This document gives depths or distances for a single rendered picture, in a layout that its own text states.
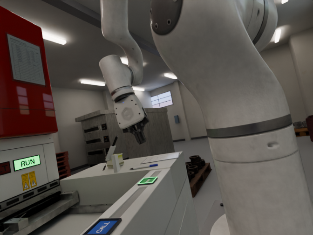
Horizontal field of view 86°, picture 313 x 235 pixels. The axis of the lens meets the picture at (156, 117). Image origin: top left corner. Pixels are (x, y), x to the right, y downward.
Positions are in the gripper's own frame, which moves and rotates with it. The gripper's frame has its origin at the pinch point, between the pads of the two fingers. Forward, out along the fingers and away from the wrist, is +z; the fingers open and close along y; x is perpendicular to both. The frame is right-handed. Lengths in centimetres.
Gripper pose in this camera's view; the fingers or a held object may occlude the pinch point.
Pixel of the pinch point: (140, 138)
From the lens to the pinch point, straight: 60.3
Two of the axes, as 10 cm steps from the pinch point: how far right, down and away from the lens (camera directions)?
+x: 3.0, 0.0, 9.5
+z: 3.9, 9.1, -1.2
